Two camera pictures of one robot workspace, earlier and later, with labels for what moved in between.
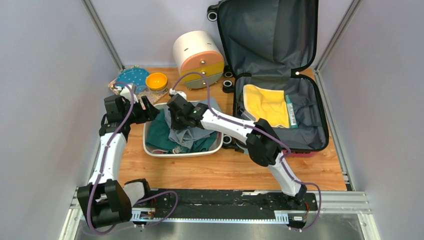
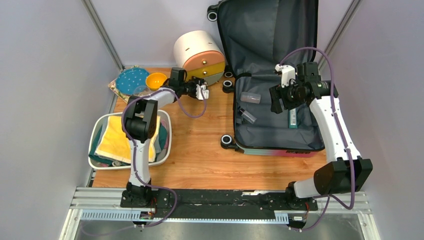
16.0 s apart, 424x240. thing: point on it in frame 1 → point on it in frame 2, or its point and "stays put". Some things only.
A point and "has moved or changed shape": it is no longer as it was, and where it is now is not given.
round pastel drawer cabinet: (200, 51) stays put
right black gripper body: (178, 120) → (290, 95)
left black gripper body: (139, 115) → (190, 88)
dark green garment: (158, 134) has moved or changed shape
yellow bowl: (156, 81) stays put
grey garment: (185, 136) has moved or changed shape
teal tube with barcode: (292, 116) stays put
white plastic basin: (178, 155) → (109, 144)
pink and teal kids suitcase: (266, 43) stays put
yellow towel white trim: (271, 105) has moved or changed shape
